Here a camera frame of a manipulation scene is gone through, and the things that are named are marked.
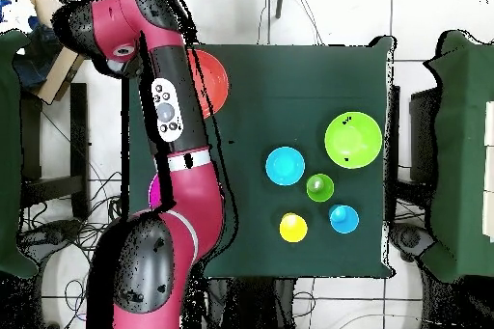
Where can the orange bowl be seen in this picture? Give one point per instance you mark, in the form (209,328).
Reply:
(214,82)

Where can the large pink bowl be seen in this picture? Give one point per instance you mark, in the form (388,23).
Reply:
(155,192)

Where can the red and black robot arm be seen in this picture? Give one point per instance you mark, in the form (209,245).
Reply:
(193,197)

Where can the stack of white boxes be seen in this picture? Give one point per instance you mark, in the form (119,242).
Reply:
(490,170)

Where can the small light blue bowl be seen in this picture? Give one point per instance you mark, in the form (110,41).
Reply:
(285,166)

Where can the tall yellow cup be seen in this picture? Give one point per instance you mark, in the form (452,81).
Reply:
(293,228)

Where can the green cup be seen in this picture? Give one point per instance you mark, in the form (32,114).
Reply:
(326,190)

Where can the dark green table cloth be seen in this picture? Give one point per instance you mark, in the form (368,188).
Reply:
(301,82)

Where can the large green bowl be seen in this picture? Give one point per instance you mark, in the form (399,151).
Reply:
(353,140)

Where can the blue cup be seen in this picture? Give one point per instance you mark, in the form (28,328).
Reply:
(347,223)

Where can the black tripod leg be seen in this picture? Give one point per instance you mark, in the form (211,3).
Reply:
(280,1)

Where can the black chair base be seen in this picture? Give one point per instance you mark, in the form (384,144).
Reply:
(411,238)
(50,234)

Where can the cardboard box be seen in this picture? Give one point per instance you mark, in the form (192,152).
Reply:
(58,78)

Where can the green cloth side table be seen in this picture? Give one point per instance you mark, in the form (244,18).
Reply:
(7,151)
(463,151)

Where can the dark blue cloth bag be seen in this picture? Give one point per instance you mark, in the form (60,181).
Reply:
(38,59)

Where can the black bench frame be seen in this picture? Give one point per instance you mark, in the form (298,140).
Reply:
(79,132)

